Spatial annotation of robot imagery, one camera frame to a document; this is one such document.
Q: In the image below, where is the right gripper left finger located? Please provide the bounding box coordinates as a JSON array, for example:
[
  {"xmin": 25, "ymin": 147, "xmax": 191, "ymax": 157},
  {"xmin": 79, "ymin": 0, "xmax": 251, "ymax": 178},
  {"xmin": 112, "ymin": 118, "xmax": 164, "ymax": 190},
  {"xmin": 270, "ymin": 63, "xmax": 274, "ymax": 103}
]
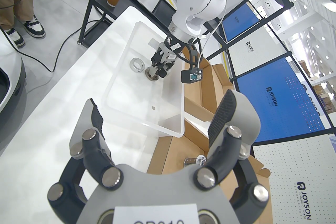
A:
[{"xmin": 47, "ymin": 98, "xmax": 124, "ymax": 223}]

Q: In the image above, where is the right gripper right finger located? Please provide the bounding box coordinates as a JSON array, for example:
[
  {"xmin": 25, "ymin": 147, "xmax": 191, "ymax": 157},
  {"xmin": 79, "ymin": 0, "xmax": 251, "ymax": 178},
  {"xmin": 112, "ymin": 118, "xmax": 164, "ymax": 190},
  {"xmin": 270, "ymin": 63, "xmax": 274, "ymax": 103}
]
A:
[{"xmin": 193, "ymin": 90, "xmax": 271, "ymax": 224}]

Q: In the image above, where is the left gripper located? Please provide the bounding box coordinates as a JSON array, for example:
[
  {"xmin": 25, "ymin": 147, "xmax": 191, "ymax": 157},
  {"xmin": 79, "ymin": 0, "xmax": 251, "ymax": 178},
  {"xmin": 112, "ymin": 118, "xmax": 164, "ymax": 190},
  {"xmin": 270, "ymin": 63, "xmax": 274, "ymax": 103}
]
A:
[{"xmin": 150, "ymin": 25, "xmax": 196, "ymax": 79}]

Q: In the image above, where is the metal bush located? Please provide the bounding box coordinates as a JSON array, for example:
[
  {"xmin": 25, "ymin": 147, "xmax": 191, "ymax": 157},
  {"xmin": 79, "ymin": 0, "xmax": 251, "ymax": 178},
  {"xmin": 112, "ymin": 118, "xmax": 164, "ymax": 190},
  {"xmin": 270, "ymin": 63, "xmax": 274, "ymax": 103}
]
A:
[{"xmin": 145, "ymin": 66, "xmax": 161, "ymax": 82}]

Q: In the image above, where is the deep clear plastic tray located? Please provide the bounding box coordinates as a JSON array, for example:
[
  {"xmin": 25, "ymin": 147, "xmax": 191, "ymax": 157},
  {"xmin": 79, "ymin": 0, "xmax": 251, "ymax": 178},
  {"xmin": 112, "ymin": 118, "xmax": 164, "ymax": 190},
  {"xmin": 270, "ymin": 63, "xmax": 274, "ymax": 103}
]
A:
[{"xmin": 105, "ymin": 22, "xmax": 185, "ymax": 138}]

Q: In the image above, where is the shallow cardboard box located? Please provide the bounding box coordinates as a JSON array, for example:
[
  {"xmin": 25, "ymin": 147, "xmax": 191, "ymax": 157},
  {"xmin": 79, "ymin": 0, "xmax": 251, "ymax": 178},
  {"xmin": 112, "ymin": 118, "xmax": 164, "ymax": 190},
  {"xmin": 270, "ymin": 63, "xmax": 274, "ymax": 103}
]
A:
[
  {"xmin": 182, "ymin": 46, "xmax": 237, "ymax": 131},
  {"xmin": 146, "ymin": 117, "xmax": 271, "ymax": 224}
]

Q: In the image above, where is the blue partition panel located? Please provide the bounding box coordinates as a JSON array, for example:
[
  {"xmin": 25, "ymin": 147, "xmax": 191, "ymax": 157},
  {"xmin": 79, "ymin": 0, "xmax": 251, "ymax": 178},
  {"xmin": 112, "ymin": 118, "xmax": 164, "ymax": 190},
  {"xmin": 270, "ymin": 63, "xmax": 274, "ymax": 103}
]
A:
[
  {"xmin": 221, "ymin": 3, "xmax": 266, "ymax": 43},
  {"xmin": 235, "ymin": 56, "xmax": 330, "ymax": 143}
]

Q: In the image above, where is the metal shaft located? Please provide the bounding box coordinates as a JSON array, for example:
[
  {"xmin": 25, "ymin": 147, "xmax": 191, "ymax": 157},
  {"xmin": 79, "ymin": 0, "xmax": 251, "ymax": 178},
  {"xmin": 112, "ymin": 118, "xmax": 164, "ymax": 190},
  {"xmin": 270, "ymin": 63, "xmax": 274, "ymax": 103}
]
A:
[{"xmin": 183, "ymin": 155, "xmax": 208, "ymax": 168}]

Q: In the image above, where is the white perforated partition panel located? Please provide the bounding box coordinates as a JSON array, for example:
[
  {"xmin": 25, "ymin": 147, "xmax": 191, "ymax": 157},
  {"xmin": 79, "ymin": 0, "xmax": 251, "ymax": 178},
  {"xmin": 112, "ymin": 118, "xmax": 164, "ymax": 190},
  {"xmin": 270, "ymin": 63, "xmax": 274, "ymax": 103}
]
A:
[
  {"xmin": 228, "ymin": 25, "xmax": 290, "ymax": 80},
  {"xmin": 251, "ymin": 134, "xmax": 336, "ymax": 224}
]

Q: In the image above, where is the robot body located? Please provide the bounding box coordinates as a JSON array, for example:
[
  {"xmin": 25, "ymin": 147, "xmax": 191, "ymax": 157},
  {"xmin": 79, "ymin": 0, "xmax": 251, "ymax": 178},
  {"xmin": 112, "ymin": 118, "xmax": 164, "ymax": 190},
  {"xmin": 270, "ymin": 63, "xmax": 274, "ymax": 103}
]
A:
[{"xmin": 0, "ymin": 29, "xmax": 27, "ymax": 115}]

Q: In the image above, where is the metal ring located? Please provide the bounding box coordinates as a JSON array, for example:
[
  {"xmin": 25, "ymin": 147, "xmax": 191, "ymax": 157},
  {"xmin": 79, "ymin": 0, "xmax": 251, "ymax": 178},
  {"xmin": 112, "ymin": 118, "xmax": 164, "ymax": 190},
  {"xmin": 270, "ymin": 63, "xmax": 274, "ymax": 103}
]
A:
[{"xmin": 130, "ymin": 58, "xmax": 144, "ymax": 71}]

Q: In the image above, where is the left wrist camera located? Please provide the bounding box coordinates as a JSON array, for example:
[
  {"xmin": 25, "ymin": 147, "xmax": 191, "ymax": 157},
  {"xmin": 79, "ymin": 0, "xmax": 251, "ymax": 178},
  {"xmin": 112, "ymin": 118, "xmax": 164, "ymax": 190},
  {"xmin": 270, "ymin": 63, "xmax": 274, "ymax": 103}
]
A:
[{"xmin": 178, "ymin": 38, "xmax": 204, "ymax": 84}]

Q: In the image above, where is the thin white cable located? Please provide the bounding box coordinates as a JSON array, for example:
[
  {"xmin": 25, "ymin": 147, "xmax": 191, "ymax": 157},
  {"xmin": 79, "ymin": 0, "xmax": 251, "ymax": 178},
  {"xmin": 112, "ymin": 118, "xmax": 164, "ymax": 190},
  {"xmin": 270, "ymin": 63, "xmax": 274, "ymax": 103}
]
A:
[{"xmin": 199, "ymin": 0, "xmax": 227, "ymax": 59}]

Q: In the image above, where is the black cable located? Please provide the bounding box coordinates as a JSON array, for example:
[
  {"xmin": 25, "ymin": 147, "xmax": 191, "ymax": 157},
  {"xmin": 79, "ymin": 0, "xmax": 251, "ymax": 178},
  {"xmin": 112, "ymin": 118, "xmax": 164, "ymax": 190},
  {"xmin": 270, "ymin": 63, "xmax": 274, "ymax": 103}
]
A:
[{"xmin": 0, "ymin": 0, "xmax": 98, "ymax": 73}]

